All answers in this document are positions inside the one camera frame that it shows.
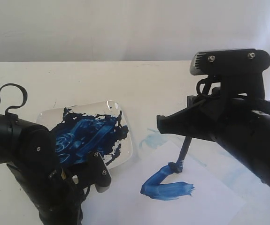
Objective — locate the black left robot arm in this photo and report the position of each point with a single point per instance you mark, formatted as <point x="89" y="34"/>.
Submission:
<point x="28" y="150"/>

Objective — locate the white paper sheet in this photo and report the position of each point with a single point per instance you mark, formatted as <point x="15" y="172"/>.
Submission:
<point x="149" y="193"/>

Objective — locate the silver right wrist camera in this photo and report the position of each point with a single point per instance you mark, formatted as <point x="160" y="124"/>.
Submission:
<point x="239" y="71"/>

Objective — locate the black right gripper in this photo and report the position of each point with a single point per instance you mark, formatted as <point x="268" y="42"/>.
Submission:
<point x="219" y="112"/>

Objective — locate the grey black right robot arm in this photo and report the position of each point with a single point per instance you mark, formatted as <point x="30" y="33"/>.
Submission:
<point x="243" y="128"/>

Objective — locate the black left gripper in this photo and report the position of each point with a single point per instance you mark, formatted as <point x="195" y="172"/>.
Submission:
<point x="60" y="200"/>

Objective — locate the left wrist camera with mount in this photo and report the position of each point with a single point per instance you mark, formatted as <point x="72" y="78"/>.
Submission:
<point x="93" y="172"/>

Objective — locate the black paintbrush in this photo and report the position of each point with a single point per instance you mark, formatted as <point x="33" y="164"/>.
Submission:
<point x="177" y="166"/>

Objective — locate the white plate with blue paint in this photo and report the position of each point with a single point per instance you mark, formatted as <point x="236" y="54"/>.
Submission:
<point x="99" y="127"/>

